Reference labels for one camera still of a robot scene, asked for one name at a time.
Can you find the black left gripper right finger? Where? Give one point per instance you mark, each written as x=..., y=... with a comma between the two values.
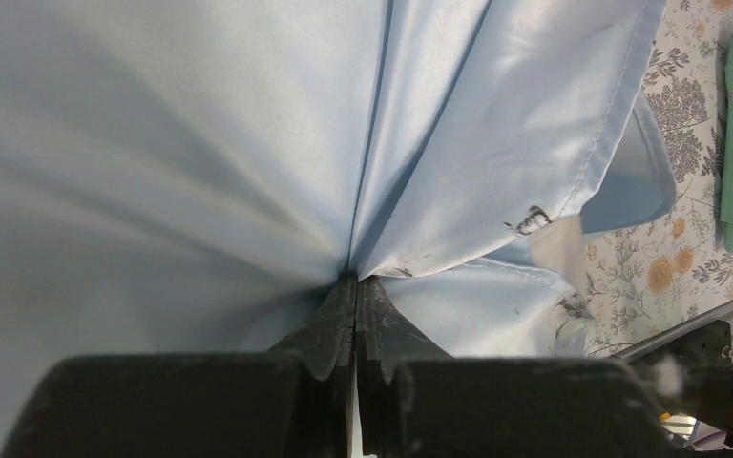
x=384, y=340

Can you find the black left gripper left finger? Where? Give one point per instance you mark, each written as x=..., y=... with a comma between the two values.
x=323, y=346

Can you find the light blue pillowcase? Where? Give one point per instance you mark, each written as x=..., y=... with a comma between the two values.
x=194, y=176

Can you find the floral patterned bed sheet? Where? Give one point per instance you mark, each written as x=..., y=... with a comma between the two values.
x=646, y=279

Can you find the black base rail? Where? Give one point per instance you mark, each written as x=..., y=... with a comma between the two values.
x=688, y=345

